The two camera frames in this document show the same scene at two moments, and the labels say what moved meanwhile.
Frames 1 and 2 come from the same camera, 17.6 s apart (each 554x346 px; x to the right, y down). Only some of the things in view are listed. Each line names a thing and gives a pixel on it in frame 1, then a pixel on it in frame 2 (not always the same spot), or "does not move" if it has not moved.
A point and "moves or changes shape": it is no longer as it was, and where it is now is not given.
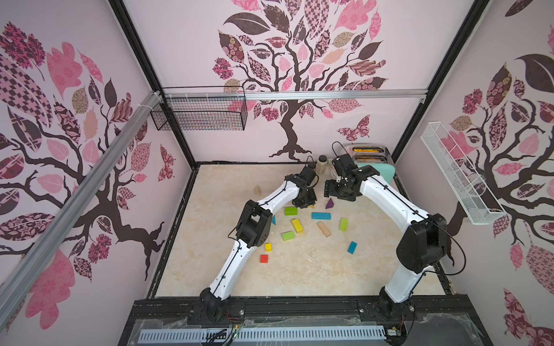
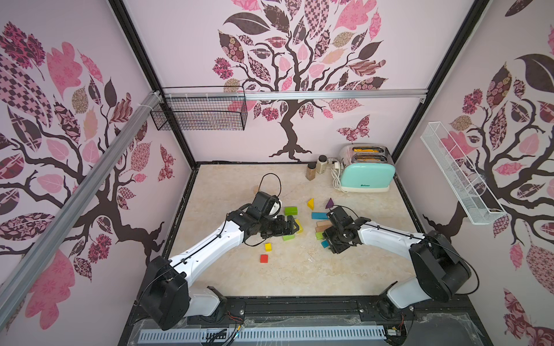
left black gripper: x=311 y=197 → x=279 y=229
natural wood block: x=326 y=232 moves or changes shape
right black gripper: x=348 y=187 → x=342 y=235
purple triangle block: x=330 y=205 does not move
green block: x=291 y=211 does not move
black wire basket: x=203 y=108 does not move
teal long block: x=321 y=215 does not move
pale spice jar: x=322 y=163 does not move
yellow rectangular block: x=297 y=225 does not move
